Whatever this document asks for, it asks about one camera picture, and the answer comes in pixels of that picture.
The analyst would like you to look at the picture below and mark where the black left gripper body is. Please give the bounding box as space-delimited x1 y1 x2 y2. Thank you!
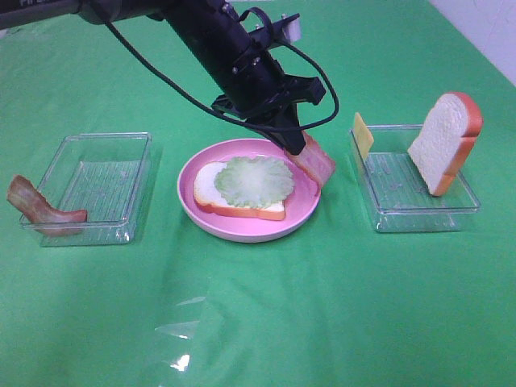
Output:
210 11 326 119

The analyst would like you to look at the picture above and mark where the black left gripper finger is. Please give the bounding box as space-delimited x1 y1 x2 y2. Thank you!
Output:
245 105 285 148
270 104 306 155

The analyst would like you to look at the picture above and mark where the short bacon strip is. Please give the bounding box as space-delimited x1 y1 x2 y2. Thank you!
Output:
284 131 335 189

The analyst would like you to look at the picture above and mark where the green lettuce leaf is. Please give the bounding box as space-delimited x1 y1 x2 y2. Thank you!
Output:
214 156 295 209

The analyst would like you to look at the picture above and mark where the yellow cheese slice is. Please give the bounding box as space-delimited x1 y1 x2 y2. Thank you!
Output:
352 112 374 160

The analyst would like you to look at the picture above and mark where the bread slice from container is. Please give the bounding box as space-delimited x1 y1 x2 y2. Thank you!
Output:
193 157 294 221

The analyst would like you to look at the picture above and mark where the long bacon strip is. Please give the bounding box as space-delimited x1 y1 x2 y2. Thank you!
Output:
6 175 88 237

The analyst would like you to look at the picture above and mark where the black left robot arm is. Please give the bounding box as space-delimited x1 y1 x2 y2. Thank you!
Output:
1 1 327 155

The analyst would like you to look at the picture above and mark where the pink plate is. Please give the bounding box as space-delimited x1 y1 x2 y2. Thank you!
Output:
177 139 321 243

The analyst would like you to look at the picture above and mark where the clear right plastic container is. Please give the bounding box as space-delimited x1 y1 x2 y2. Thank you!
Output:
349 124 481 233

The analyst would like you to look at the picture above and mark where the clear plastic container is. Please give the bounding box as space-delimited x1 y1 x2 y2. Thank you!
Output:
349 124 481 233
19 132 152 247

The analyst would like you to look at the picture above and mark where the bread slice in right container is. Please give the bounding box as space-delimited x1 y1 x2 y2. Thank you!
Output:
408 91 484 197

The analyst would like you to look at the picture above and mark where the clear left plastic container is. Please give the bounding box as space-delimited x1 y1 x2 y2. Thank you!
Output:
19 132 152 247

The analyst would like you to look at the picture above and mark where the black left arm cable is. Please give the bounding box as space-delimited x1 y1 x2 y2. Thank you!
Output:
104 6 339 132

